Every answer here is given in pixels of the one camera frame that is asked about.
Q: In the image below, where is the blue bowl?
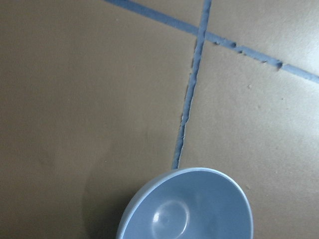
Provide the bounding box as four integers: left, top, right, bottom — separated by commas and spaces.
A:
116, 167, 254, 239

